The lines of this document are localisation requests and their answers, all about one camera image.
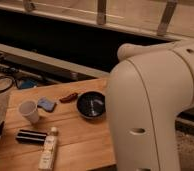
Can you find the black rectangular box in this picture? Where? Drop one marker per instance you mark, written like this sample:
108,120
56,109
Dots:
31,137

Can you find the blue sponge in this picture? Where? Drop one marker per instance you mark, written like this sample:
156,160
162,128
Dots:
46,104

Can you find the white paper cup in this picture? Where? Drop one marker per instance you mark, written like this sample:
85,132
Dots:
28,109

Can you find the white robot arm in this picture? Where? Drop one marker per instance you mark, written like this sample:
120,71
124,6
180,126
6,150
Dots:
145,92

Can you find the white squeeze bottle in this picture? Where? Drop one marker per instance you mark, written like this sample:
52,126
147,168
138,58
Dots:
49,150

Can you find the red-brown small tool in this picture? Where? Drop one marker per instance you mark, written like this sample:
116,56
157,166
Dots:
69,98

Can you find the dark ceramic bowl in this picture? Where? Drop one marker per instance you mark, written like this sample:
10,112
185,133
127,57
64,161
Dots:
91,104

